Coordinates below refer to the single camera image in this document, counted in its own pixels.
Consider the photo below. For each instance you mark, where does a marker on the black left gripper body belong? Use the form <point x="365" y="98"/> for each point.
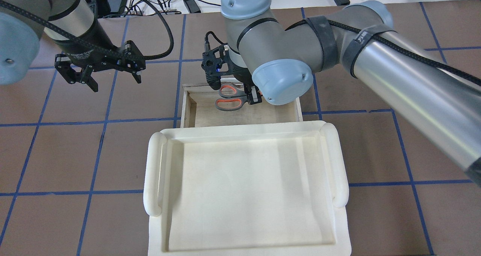
<point x="98" y="38"/>

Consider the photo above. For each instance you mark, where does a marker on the grey orange scissors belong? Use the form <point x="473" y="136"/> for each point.
<point x="231" y="98"/>

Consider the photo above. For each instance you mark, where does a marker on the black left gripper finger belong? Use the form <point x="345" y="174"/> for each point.
<point x="91" y="83"/>
<point x="137" y="76"/>

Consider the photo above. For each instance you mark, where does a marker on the white plastic tray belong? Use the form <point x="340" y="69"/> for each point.
<point x="247" y="190"/>

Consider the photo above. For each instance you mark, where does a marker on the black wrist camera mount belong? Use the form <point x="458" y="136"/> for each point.
<point x="216" y="63"/>

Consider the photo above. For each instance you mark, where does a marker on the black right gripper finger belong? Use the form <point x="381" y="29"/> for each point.
<point x="254" y="96"/>

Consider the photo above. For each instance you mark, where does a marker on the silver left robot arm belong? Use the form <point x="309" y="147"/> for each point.
<point x="74" y="27"/>

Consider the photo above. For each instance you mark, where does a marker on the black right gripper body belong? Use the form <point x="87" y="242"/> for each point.
<point x="237" y="72"/>

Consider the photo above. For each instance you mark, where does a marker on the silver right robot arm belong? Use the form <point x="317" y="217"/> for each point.
<point x="441" y="101"/>

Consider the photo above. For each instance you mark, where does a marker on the light wooden drawer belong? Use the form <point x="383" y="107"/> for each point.
<point x="198" y="110"/>

